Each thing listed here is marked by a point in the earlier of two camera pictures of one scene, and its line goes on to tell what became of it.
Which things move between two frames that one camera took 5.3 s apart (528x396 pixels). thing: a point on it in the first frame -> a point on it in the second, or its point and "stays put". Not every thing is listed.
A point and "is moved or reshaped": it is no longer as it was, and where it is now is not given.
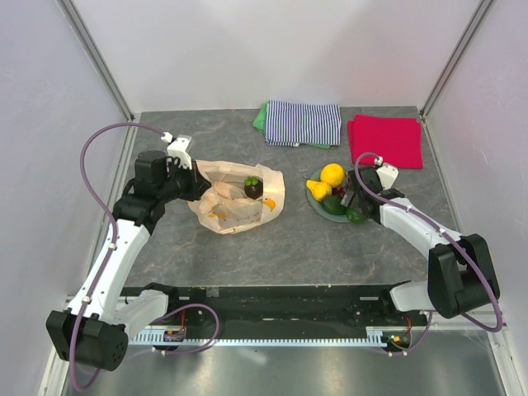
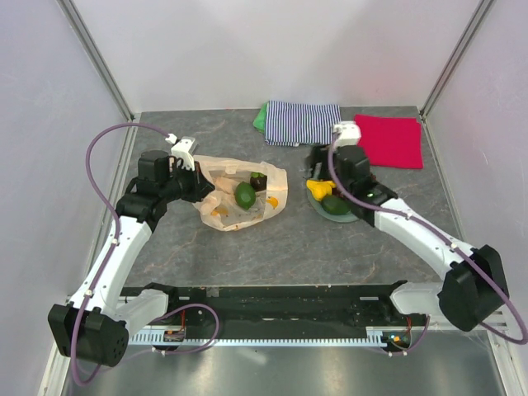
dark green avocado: x=332 y=205 stays put
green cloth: x=259 y=124 stays put
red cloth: x=398 y=140 stays put
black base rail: x=302 y=307 stays put
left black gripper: x=198 y=183 stays put
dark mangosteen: x=253 y=186 is moved or reshaped
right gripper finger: x=346 y=198 -> x=320 y=163
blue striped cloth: x=292 y=124 stays put
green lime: x=355 y=215 is moved or reshaped
